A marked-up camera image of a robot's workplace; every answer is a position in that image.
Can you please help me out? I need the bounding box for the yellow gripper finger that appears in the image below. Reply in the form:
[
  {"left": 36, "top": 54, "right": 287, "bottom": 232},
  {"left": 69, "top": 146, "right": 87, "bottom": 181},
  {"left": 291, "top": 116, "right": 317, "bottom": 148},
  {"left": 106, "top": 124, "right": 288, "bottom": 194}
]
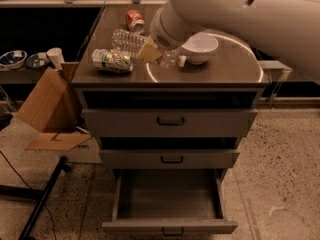
[{"left": 137, "top": 37, "right": 163, "bottom": 63}]

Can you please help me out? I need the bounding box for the clear plastic water bottle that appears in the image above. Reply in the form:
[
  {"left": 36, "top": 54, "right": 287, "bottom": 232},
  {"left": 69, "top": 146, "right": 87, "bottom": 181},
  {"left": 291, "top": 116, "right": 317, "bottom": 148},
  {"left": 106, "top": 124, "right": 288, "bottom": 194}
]
[{"left": 112, "top": 29, "right": 186, "bottom": 68}]

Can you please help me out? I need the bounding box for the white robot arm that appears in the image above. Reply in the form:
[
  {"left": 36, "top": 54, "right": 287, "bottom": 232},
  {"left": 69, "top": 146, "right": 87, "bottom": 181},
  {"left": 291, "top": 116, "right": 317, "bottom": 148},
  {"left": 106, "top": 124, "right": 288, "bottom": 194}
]
[{"left": 150, "top": 0, "right": 320, "bottom": 82}]

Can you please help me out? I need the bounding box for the top grey drawer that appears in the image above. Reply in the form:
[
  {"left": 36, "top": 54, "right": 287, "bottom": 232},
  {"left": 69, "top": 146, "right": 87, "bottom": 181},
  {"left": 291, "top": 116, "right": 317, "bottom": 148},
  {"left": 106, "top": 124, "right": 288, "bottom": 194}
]
[{"left": 83, "top": 91, "right": 257, "bottom": 138}]

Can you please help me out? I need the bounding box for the grey drawer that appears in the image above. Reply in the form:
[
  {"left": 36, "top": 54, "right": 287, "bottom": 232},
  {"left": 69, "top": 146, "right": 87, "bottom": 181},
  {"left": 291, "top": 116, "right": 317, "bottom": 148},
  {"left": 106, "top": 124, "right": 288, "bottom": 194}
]
[
  {"left": 102, "top": 169, "right": 238, "bottom": 238},
  {"left": 83, "top": 91, "right": 257, "bottom": 138},
  {"left": 99, "top": 137, "right": 239, "bottom": 169}
]

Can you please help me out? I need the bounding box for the grey drawer cabinet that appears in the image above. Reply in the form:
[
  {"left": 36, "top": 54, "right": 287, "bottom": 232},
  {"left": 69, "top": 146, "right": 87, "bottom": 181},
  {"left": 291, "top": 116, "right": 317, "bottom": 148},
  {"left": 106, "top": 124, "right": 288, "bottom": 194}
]
[{"left": 70, "top": 3, "right": 270, "bottom": 172}]

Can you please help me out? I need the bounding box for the middle grey drawer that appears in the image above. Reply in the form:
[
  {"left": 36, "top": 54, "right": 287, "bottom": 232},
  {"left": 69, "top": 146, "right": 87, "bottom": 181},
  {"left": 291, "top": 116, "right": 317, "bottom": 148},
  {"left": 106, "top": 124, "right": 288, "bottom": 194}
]
[{"left": 99, "top": 137, "right": 239, "bottom": 169}]

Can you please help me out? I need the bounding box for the bottom grey drawer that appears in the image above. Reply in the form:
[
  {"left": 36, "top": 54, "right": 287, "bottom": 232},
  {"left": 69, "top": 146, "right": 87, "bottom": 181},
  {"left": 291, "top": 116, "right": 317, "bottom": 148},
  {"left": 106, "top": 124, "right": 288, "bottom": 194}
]
[{"left": 102, "top": 169, "right": 238, "bottom": 238}]

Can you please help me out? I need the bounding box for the red soda can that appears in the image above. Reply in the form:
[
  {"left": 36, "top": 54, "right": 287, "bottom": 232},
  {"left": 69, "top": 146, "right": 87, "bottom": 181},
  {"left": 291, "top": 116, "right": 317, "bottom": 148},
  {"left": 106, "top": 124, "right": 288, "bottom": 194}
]
[{"left": 125, "top": 10, "right": 145, "bottom": 34}]

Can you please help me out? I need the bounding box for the green white crushed can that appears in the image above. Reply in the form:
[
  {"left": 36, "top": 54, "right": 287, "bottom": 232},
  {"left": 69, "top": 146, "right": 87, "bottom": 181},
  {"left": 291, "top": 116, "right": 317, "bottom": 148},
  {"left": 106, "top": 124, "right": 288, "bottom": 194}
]
[{"left": 91, "top": 49, "right": 133, "bottom": 73}]

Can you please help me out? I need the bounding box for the white ceramic bowl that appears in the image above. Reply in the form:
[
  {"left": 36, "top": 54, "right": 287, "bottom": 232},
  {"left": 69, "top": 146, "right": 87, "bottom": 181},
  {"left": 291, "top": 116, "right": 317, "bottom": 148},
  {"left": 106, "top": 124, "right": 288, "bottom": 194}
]
[{"left": 179, "top": 32, "right": 219, "bottom": 65}]

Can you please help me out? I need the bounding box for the white paper cup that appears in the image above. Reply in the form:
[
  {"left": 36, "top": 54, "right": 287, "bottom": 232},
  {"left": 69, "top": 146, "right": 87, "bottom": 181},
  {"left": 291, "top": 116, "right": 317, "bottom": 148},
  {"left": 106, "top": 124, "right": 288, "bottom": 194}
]
[{"left": 47, "top": 47, "right": 64, "bottom": 69}]

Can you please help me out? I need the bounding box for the brown cardboard box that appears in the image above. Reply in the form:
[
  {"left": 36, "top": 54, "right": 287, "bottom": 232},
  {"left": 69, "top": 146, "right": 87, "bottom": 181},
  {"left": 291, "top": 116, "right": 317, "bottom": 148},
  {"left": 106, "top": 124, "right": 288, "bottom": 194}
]
[{"left": 17, "top": 68, "right": 91, "bottom": 151}]

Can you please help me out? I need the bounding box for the blue white bowl right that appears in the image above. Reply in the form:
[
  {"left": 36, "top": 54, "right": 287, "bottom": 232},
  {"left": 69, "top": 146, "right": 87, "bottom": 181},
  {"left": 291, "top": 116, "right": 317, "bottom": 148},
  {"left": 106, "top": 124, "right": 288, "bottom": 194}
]
[{"left": 26, "top": 52, "right": 51, "bottom": 69}]

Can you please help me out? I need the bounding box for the black stand leg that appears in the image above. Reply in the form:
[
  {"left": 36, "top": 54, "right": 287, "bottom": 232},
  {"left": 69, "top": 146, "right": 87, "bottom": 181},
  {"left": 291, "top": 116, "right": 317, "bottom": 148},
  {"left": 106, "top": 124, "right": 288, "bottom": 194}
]
[{"left": 0, "top": 157, "right": 70, "bottom": 240}]

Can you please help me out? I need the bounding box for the black floor cable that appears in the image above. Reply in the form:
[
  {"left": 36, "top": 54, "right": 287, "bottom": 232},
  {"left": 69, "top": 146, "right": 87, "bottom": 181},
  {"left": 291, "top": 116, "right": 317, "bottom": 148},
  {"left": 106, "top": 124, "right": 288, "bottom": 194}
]
[{"left": 0, "top": 150, "right": 58, "bottom": 240}]

